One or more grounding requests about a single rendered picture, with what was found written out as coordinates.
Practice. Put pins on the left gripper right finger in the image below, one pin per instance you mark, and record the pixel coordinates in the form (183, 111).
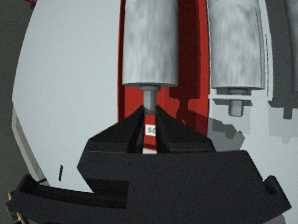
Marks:
(177, 136)

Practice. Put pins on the red scrap tray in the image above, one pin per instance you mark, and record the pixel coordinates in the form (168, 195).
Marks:
(188, 101)

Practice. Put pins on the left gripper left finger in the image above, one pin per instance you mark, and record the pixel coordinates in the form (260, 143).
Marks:
(121, 136)

